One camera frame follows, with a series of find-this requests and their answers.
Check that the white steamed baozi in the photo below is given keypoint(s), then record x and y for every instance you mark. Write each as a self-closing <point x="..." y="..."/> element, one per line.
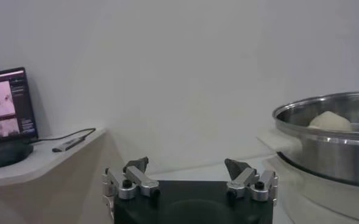
<point x="330" y="121"/>

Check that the cream electric cooker pot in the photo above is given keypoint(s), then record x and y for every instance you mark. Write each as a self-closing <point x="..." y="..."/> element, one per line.
<point x="319" y="201"/>

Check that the open laptop beside mouse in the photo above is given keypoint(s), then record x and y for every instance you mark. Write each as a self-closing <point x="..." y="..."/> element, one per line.
<point x="5" y="103"/>

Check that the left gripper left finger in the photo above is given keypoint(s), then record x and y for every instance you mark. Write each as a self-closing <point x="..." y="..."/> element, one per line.
<point x="139" y="178"/>

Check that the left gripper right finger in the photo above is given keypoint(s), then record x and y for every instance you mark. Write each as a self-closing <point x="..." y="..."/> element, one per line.
<point x="243" y="179"/>

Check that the perforated steel steamer basket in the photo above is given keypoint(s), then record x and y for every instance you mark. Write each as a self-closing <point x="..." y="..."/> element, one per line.
<point x="328" y="158"/>

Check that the white side table with mouse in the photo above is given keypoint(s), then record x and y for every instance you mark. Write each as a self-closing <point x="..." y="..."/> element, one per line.
<point x="45" y="165"/>

